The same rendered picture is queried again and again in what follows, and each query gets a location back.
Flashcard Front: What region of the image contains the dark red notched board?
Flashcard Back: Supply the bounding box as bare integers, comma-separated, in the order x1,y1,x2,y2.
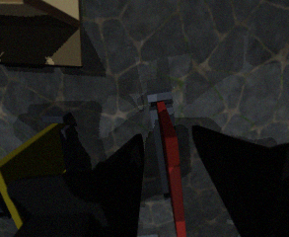
157,101,186,237

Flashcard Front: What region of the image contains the yellow flat board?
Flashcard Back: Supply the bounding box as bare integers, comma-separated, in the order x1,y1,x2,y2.
0,123,67,230

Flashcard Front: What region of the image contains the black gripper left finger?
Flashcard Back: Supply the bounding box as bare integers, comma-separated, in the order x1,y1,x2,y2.
7,133,144,237

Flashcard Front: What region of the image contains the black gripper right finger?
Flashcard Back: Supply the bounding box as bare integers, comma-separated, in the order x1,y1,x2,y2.
192,125,289,237

